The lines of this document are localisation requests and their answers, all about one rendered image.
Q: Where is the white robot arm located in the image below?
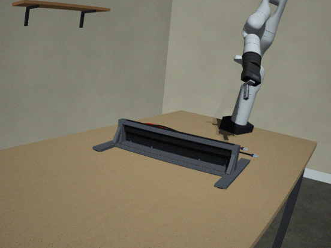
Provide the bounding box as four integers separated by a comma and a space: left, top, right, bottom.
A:
231, 0, 287, 125

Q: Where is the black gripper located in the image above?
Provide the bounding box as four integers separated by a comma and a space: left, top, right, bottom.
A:
234, 43, 261, 100

